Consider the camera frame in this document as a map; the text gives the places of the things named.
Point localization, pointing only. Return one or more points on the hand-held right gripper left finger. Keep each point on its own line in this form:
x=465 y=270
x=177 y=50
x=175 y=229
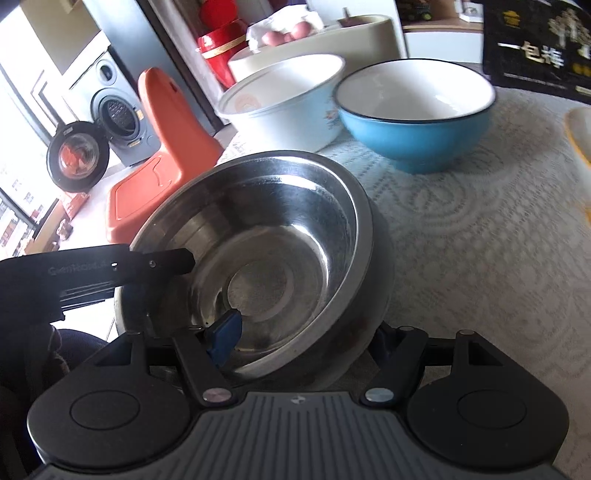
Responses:
x=225 y=339

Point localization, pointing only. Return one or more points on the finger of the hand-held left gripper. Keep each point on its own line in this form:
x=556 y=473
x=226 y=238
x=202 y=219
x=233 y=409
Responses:
x=161 y=264

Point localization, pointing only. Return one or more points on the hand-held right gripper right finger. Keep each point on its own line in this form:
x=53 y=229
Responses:
x=387 y=364

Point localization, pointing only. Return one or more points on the stainless steel bowl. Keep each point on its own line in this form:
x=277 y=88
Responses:
x=277 y=230

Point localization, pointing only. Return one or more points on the white bowl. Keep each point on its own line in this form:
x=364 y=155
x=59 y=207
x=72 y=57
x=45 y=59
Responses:
x=277 y=92

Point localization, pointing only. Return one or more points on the blue bowl with black rim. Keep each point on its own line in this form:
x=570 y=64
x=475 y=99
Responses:
x=425 y=138

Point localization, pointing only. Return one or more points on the person's dark trouser leg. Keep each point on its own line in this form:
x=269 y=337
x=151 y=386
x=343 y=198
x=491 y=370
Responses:
x=78 y=346

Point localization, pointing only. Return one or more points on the orange plastic chair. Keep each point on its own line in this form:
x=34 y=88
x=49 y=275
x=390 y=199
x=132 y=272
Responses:
x=166 y=138

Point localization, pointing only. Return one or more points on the grey washing machine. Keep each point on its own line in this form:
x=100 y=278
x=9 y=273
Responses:
x=124 y=115

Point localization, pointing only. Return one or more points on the white lace tablecloth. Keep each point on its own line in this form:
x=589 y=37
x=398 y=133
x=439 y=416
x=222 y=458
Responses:
x=485 y=230

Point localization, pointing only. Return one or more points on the red stool base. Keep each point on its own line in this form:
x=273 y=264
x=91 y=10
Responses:
x=221 y=46

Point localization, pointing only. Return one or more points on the white tissue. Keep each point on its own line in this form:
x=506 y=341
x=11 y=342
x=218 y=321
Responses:
x=281 y=21

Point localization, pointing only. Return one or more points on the cream tissue box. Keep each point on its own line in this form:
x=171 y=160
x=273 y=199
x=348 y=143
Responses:
x=351 y=32

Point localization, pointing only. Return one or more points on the wooden TV cabinet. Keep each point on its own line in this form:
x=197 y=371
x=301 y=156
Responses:
x=438 y=37

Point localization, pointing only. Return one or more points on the black snack packet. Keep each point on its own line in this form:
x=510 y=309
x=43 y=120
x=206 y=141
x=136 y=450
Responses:
x=535 y=41

